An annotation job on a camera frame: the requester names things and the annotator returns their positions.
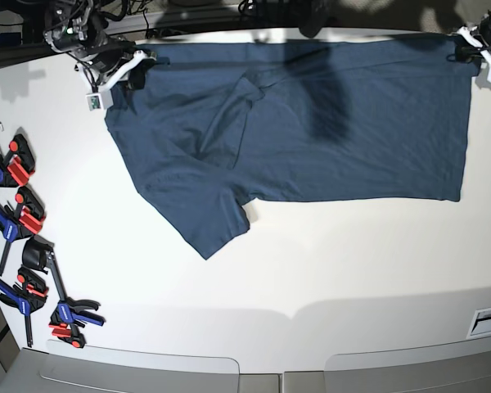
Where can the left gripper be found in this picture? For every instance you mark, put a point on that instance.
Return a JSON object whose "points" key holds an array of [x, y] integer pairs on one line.
{"points": [[476, 44]]}

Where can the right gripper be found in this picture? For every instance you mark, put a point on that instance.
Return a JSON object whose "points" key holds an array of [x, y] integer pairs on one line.
{"points": [[135, 69]]}

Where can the dark blue T-shirt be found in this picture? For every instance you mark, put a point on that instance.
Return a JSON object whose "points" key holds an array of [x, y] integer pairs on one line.
{"points": [[219, 125]]}

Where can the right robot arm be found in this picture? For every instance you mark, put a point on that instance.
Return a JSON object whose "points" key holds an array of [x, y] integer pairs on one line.
{"points": [[78, 29]]}

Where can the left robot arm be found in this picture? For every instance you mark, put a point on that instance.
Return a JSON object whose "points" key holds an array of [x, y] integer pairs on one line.
{"points": [[484, 23]]}

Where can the top blue red bar clamp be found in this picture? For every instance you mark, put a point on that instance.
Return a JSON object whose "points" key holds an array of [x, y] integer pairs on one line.
{"points": [[18, 164]]}

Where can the blue red bar clamp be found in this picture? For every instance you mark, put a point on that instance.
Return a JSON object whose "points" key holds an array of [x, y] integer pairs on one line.
{"points": [[18, 164], [25, 221], [27, 296]]}

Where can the black object at table top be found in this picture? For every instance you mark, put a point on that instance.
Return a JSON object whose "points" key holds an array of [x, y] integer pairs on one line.
{"points": [[314, 14]]}

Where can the long black bar clamp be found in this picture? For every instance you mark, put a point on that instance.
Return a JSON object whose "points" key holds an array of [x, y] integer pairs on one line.
{"points": [[69, 315]]}

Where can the white label slot plate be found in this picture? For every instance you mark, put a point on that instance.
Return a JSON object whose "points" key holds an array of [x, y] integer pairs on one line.
{"points": [[480, 324]]}

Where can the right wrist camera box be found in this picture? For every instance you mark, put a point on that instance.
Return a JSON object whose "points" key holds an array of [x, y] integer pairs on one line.
{"points": [[99, 101]]}

